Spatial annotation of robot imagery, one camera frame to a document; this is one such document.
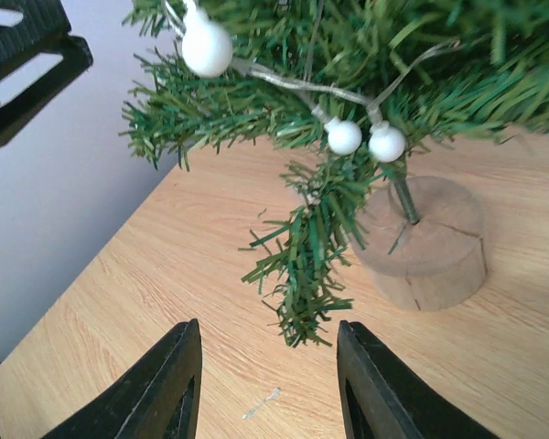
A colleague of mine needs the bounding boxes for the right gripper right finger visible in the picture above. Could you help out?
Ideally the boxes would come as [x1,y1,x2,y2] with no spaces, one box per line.
[337,320,497,439]

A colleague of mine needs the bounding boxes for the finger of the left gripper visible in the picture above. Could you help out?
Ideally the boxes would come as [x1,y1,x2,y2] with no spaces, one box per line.
[0,36,93,148]
[0,0,71,55]

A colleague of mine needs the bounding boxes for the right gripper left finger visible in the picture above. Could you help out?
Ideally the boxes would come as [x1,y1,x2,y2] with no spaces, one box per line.
[45,319,202,438]

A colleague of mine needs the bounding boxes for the white ball fairy light string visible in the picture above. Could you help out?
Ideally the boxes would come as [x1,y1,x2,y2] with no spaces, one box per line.
[162,0,463,164]

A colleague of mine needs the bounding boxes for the small green christmas tree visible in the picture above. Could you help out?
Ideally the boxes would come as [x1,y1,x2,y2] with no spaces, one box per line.
[123,1,549,347]

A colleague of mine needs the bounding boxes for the round wooden tree base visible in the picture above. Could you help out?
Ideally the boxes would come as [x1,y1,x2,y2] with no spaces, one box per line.
[352,176,488,311]

